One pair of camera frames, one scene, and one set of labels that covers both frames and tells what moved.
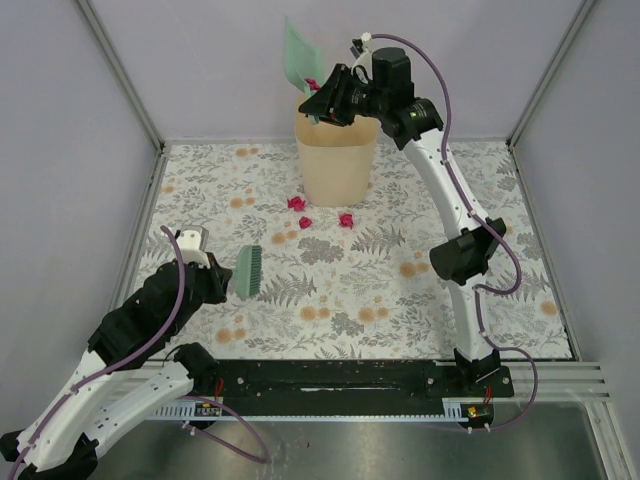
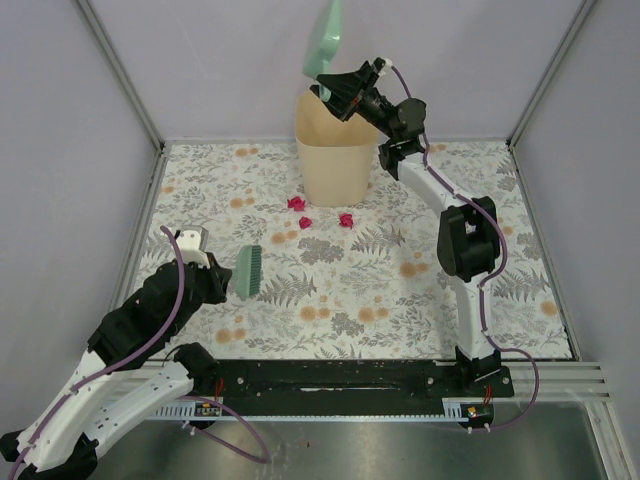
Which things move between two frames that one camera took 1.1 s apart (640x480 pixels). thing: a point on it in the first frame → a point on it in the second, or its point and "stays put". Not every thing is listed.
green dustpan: [303, 61] → [323, 46]
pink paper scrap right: [346, 220] stays put
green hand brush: [248, 270] stays put
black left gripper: [219, 277] stays put
